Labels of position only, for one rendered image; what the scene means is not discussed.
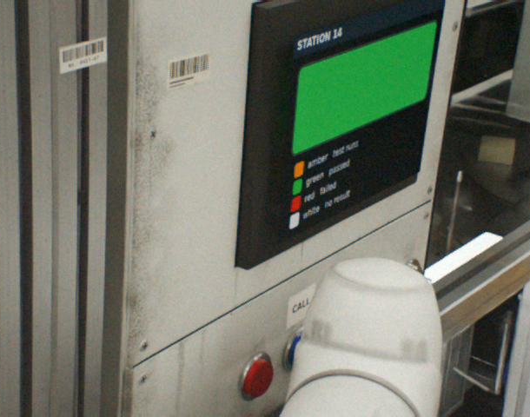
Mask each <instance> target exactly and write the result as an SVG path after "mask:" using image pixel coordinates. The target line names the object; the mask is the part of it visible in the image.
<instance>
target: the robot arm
mask: <svg viewBox="0 0 530 417"><path fill-rule="evenodd" d="M441 350H442V330H441V322H440V315H439V308H438V304H437V299H435V295H434V290H433V286H432V283H431V282H430V281H428V280H427V278H426V277H425V276H424V275H422V274H421V273H418V272H417V271H415V270H413V269H411V268H409V266H407V265H405V264H402V263H399V262H397V261H391V260H387V259H381V258H369V257H359V259H358V258H353V260H348V261H342V262H338V263H336V264H334V265H333V266H331V267H330V268H329V269H328V271H326V273H325V274H324V276H323V277H322V279H321V281H320V283H319V285H318V287H317V289H316V291H315V294H314V296H313V299H312V301H310V303H309V306H308V310H307V312H306V314H305V319H304V323H303V329H302V333H301V340H300V341H299V342H298V344H297V345H296V348H295V353H294V359H293V366H292V371H291V376H290V382H289V386H288V394H287V398H286V401H285V405H284V408H283V411H282V414H281V415H279V417H436V414H437V410H438V405H439V399H440V392H441V388H440V385H441V374H440V370H441Z"/></svg>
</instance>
